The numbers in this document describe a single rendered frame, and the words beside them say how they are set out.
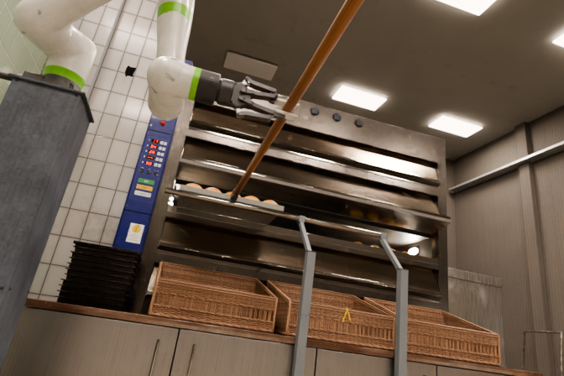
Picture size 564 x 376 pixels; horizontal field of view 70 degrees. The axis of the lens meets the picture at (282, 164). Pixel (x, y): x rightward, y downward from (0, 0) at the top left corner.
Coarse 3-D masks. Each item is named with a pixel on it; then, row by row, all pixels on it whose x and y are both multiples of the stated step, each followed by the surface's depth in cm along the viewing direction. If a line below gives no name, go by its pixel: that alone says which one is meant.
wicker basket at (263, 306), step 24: (168, 264) 219; (168, 288) 173; (192, 288) 176; (216, 288) 179; (240, 288) 225; (264, 288) 208; (168, 312) 170; (192, 312) 173; (216, 312) 176; (240, 312) 218; (264, 312) 182
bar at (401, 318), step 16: (176, 192) 200; (240, 208) 208; (256, 208) 209; (320, 224) 216; (336, 224) 218; (304, 240) 198; (384, 240) 221; (304, 272) 184; (400, 272) 195; (304, 288) 179; (400, 288) 192; (304, 304) 177; (400, 304) 189; (304, 320) 174; (400, 320) 186; (304, 336) 172; (400, 336) 184; (304, 352) 170; (400, 352) 181; (400, 368) 179
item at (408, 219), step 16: (176, 176) 244; (192, 176) 242; (208, 176) 241; (224, 176) 239; (240, 176) 238; (256, 176) 239; (256, 192) 252; (272, 192) 251; (288, 192) 249; (304, 192) 248; (320, 192) 247; (320, 208) 263; (336, 208) 261; (352, 208) 260; (368, 208) 258; (384, 208) 257; (400, 208) 260; (400, 224) 273; (416, 224) 271; (432, 224) 270; (448, 224) 268
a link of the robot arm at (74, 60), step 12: (72, 36) 132; (84, 36) 139; (60, 48) 130; (72, 48) 133; (84, 48) 137; (96, 48) 143; (48, 60) 134; (60, 60) 132; (72, 60) 134; (84, 60) 137; (48, 72) 131; (60, 72) 131; (72, 72) 133; (84, 72) 137; (84, 84) 139
